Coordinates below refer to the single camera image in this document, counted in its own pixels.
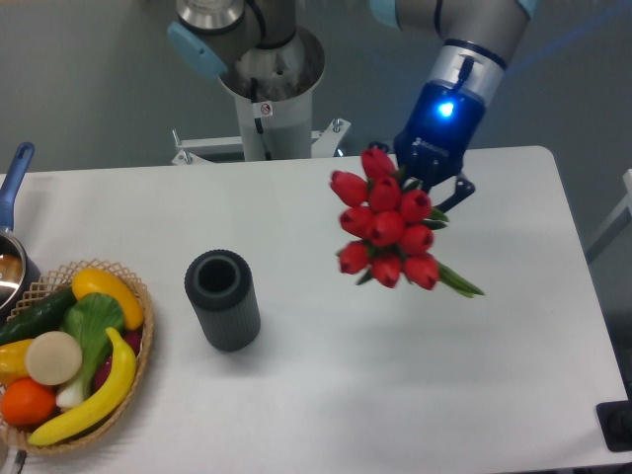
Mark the dark grey ribbed vase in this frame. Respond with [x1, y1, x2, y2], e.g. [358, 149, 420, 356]
[185, 249, 261, 353]

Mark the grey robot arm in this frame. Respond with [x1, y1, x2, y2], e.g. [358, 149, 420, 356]
[167, 1, 537, 211]

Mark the beige round slice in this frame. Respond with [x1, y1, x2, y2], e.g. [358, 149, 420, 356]
[25, 331, 83, 386]

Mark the green bok choy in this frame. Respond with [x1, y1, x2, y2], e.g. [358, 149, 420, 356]
[56, 292, 124, 411]

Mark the dark red vegetable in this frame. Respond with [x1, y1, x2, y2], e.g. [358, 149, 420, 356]
[92, 329, 142, 392]

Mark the woven wicker basket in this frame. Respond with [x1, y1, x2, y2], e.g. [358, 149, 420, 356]
[1, 259, 154, 455]

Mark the green cucumber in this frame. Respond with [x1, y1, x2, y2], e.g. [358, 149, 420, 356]
[1, 287, 76, 345]

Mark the blue handled pot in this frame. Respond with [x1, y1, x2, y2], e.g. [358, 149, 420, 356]
[1, 142, 40, 325]

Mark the black device at table edge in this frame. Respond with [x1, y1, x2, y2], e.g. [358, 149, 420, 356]
[595, 400, 631, 452]

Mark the yellow banana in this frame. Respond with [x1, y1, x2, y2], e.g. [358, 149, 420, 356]
[28, 327, 136, 446]

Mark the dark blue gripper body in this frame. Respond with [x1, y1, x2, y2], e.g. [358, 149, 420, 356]
[393, 42, 508, 192]

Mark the yellow pepper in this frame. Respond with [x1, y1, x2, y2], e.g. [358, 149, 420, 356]
[0, 339, 33, 386]

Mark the white frame at right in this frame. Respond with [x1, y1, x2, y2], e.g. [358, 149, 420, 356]
[585, 169, 631, 265]

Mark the red tulip bouquet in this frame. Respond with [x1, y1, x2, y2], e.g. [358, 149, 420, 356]
[330, 147, 484, 298]

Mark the orange fruit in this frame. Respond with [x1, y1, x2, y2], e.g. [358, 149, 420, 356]
[1, 378, 56, 427]

